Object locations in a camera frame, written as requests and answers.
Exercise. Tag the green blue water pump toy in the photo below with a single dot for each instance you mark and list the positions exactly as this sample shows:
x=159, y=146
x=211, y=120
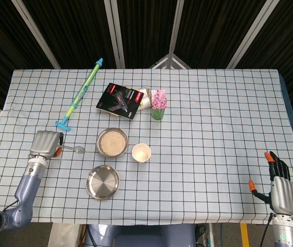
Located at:
x=81, y=94

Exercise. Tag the black glue gun box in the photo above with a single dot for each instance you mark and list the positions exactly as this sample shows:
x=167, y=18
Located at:
x=119, y=101

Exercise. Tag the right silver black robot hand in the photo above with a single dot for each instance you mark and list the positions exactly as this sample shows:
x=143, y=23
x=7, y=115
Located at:
x=284, y=195

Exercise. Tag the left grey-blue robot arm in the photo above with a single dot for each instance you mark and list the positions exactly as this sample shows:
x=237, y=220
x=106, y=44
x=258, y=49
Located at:
x=27, y=185

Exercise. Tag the white black checked tablecloth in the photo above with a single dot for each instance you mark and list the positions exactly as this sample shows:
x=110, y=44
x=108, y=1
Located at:
x=213, y=141

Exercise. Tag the empty steel plate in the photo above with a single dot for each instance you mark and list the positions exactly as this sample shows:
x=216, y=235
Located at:
x=102, y=182

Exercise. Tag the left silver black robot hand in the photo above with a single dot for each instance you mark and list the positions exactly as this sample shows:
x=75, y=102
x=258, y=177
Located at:
x=45, y=144

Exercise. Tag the white triangular frame foot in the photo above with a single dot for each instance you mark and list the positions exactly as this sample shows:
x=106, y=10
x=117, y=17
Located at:
x=171, y=61

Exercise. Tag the grey-blue robot torso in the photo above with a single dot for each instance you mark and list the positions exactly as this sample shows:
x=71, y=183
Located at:
x=141, y=236

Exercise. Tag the white partition frame post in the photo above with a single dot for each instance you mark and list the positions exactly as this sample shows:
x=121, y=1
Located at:
x=176, y=25
x=254, y=33
x=37, y=33
x=114, y=33

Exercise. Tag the small metal spoon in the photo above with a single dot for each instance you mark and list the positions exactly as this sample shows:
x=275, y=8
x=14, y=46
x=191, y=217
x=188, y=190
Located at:
x=79, y=150

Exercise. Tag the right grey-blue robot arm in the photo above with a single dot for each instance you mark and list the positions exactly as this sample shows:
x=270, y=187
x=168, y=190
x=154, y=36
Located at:
x=285, y=231

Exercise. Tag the steel bowl of rice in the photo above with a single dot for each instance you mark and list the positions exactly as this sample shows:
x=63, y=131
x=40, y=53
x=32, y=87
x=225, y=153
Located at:
x=112, y=142

